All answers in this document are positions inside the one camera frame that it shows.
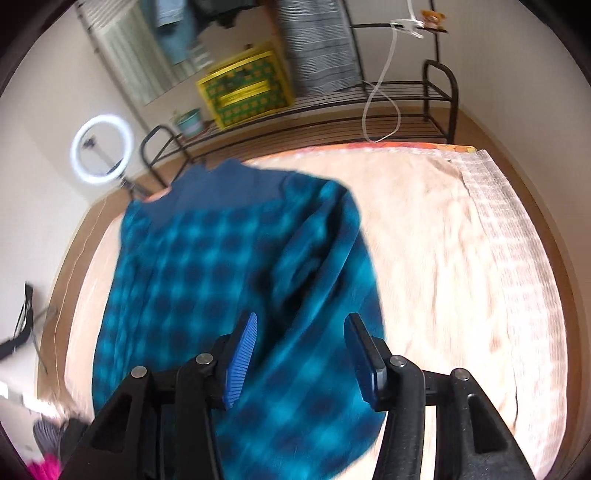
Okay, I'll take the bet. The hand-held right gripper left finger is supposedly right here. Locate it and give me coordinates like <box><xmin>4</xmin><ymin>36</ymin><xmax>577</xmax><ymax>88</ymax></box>
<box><xmin>60</xmin><ymin>311</ymin><xmax>259</xmax><ymax>480</ymax></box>

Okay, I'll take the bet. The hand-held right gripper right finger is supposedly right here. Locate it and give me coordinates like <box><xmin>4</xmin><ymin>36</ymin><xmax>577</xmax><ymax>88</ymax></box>
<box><xmin>344</xmin><ymin>313</ymin><xmax>539</xmax><ymax>480</ymax></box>

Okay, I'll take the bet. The teal plaid fleece jacket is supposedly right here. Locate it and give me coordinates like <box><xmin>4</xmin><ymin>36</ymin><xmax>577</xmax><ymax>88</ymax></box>
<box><xmin>92</xmin><ymin>159</ymin><xmax>389</xmax><ymax>480</ymax></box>

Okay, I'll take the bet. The black metal clothes rack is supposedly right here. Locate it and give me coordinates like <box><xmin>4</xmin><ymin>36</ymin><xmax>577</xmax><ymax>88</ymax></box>
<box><xmin>139</xmin><ymin>0</ymin><xmax>459</xmax><ymax>195</ymax></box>

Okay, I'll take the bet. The beige blanket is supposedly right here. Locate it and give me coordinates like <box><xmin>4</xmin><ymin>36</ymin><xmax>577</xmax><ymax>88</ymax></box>
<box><xmin>65</xmin><ymin>150</ymin><xmax>522</xmax><ymax>480</ymax></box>

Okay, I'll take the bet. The white checked bed sheet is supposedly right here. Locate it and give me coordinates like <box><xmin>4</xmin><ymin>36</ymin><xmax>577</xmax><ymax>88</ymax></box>
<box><xmin>450</xmin><ymin>150</ymin><xmax>570</xmax><ymax>476</ymax></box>

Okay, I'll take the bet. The black folding stand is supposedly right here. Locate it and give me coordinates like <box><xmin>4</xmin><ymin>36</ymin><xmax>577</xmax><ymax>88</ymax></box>
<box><xmin>0</xmin><ymin>284</ymin><xmax>51</xmax><ymax>365</ymax></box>

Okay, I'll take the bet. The teal plant pot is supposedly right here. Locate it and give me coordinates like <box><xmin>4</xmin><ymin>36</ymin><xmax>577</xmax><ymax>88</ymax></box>
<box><xmin>171</xmin><ymin>108</ymin><xmax>204</xmax><ymax>137</ymax></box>

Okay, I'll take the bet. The yellow green patterned box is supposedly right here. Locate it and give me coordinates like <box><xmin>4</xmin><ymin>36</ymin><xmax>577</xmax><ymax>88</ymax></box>
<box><xmin>196</xmin><ymin>41</ymin><xmax>296</xmax><ymax>130</ymax></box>

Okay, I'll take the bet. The white green striped cloth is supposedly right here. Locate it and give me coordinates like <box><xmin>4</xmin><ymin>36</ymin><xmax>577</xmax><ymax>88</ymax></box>
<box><xmin>83</xmin><ymin>0</ymin><xmax>218</xmax><ymax>107</ymax></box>

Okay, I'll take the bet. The grey plaid coat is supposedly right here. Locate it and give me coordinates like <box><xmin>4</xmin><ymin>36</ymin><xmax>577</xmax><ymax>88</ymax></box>
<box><xmin>274</xmin><ymin>0</ymin><xmax>358</xmax><ymax>93</ymax></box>

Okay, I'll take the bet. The white clip lamp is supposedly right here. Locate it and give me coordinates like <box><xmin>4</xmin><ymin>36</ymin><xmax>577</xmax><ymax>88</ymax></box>
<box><xmin>390</xmin><ymin>17</ymin><xmax>428</xmax><ymax>38</ymax></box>

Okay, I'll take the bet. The small teddy bear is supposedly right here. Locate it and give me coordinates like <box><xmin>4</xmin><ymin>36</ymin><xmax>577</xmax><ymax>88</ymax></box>
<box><xmin>420</xmin><ymin>9</ymin><xmax>448</xmax><ymax>32</ymax></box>

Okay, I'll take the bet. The white lamp cable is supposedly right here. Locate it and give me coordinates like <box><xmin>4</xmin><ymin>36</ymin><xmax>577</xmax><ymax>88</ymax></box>
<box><xmin>361</xmin><ymin>28</ymin><xmax>402</xmax><ymax>144</ymax></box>

